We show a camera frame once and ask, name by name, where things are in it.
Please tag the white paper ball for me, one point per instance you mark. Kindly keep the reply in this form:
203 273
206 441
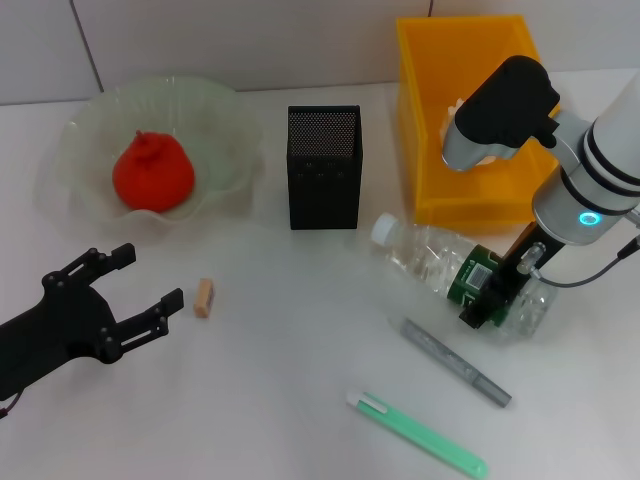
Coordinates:
450 112

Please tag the orange fruit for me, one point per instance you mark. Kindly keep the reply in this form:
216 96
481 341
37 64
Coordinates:
150 175

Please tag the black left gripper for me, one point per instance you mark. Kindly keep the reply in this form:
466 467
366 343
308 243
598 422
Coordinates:
57 332

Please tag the green pen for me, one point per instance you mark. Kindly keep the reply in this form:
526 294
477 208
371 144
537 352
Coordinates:
415 430

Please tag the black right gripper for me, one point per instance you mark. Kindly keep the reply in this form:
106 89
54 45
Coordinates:
515 280

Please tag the grey marker pen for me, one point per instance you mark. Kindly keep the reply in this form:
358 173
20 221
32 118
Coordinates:
450 357

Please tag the yellow plastic bin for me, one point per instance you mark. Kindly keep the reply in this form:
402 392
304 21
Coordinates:
440 75

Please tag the small wooden block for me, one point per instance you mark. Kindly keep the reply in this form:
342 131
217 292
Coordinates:
204 299

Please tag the clear plastic water bottle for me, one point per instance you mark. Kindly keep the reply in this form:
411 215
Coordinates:
425 255

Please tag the green glass fruit plate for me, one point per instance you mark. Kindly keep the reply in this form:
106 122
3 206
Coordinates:
90 125

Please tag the black mesh pen holder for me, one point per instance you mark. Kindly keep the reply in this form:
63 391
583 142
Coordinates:
322 190

